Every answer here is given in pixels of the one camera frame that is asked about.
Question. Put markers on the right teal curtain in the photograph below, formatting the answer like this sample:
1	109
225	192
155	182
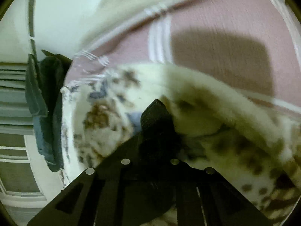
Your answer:
16	122

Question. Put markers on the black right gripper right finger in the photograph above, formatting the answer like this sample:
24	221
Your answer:
205	197

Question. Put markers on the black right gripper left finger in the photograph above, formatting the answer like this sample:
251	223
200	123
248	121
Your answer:
129	188

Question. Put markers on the pink striped bed sheet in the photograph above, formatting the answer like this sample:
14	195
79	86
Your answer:
252	45

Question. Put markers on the dark teal folded quilt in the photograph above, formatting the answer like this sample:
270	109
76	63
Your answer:
44	80

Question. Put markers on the floral fleece bed blanket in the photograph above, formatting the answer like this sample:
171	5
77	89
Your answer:
256	148

